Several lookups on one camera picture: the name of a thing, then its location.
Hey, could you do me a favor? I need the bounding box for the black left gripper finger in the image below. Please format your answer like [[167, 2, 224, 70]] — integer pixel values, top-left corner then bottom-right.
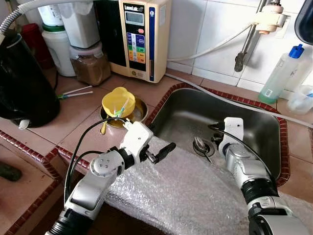
[[156, 142, 177, 160]]

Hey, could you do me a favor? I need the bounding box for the yellow plastic bowl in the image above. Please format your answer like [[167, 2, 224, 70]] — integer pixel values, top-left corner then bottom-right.
[[102, 87, 136, 118]]

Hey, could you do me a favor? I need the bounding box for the stainless steel sink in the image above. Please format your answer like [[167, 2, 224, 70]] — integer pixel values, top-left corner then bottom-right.
[[147, 83, 291, 187]]

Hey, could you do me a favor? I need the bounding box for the clear bubble wrap sheet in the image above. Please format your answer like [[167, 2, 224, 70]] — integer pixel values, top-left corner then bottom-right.
[[105, 136, 313, 235]]

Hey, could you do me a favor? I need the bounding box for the gold metal spoon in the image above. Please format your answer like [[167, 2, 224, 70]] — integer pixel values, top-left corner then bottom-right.
[[100, 120, 110, 136]]

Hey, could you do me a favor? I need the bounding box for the green plastic spoon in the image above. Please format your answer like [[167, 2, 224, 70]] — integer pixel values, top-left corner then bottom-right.
[[115, 100, 129, 118]]

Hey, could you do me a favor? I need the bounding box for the dish soap bottle blue cap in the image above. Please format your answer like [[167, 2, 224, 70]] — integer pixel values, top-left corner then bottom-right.
[[258, 44, 305, 105]]

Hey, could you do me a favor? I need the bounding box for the clear plastic measuring cup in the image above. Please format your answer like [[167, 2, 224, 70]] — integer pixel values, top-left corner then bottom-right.
[[286, 84, 313, 115]]

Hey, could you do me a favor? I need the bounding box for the white stick with green tip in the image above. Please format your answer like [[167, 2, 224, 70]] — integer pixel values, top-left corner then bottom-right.
[[56, 91, 94, 100], [63, 86, 93, 95]]

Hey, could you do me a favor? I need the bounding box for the cream water ionizer machine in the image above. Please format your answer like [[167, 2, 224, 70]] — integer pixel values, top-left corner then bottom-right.
[[95, 0, 173, 84]]

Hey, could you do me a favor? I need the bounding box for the clear jar of brown powder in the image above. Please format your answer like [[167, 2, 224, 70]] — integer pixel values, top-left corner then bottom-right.
[[70, 42, 112, 87]]

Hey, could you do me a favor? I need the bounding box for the cream faucet diverter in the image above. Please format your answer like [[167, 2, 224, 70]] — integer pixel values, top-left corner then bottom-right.
[[253, 5, 289, 35]]

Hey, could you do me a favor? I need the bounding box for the white container with green lid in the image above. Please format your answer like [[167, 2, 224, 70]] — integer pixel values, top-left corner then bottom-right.
[[42, 24, 77, 78]]

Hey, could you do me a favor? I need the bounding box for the dark green object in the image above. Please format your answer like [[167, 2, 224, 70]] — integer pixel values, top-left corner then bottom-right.
[[0, 163, 23, 183]]

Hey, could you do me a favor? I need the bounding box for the dark hanging pan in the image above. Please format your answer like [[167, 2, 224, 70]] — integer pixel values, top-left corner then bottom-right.
[[295, 0, 313, 46]]

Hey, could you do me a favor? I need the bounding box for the red plastic container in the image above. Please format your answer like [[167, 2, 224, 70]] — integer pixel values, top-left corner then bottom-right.
[[20, 23, 52, 70]]

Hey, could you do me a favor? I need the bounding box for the white plastic bottle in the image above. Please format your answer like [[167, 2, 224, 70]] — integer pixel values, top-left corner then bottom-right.
[[38, 4, 65, 28]]

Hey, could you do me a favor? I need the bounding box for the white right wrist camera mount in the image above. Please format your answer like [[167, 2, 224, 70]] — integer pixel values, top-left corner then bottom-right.
[[223, 117, 245, 147]]

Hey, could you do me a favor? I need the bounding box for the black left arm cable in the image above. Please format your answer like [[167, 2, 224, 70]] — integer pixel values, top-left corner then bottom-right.
[[64, 117, 129, 204]]

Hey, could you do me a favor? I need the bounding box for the white ionizer hose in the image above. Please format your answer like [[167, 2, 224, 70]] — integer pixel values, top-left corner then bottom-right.
[[169, 24, 258, 64]]

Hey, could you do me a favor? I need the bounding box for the metal wall faucet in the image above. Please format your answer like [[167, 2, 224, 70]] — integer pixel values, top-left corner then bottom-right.
[[234, 0, 284, 73]]

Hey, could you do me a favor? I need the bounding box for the grey corrugated hose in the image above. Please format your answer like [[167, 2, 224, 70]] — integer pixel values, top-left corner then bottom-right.
[[0, 0, 98, 36]]

